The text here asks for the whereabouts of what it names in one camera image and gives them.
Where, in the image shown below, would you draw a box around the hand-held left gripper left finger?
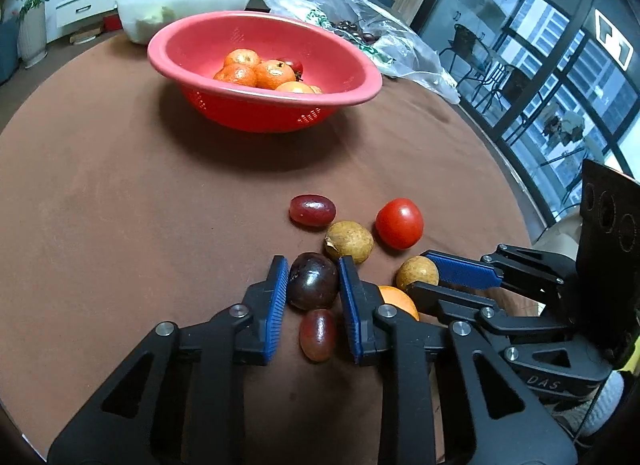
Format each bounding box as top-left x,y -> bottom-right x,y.
46,255 -> 291,465

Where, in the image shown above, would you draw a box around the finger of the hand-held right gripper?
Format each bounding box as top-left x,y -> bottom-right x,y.
406,282 -> 611,371
422,245 -> 576,298

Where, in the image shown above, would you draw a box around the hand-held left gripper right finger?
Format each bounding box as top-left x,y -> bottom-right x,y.
337,255 -> 580,465

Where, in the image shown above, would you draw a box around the red grape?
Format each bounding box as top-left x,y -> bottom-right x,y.
299,308 -> 337,363
289,194 -> 337,228

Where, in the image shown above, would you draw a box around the dark purple plum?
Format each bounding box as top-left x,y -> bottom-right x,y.
286,252 -> 341,311

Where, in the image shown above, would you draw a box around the red plastic colander basin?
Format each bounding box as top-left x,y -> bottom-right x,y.
147,11 -> 384,134

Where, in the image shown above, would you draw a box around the mandarin orange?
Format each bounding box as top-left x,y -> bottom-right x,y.
254,59 -> 297,90
223,48 -> 262,69
213,64 -> 258,88

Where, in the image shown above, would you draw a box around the person's right forearm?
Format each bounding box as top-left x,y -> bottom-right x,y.
542,370 -> 627,441

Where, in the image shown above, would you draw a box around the balcony potted plants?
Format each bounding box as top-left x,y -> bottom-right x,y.
542,104 -> 601,166

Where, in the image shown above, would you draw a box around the black balcony chair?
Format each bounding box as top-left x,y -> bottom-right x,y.
480,64 -> 532,132
439,23 -> 493,96

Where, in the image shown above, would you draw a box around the sliding glass door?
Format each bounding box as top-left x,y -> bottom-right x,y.
410,0 -> 640,226

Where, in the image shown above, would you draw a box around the clear plastic bag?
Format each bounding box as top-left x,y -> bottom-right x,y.
263,0 -> 461,104

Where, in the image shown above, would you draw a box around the pile of dark cherries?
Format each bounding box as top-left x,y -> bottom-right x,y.
327,19 -> 376,43

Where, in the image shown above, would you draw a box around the green leafy vegetables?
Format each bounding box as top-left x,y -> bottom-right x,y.
134,0 -> 221,33

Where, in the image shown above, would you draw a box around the plant in tall white pot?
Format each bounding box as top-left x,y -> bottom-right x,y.
17,0 -> 52,69

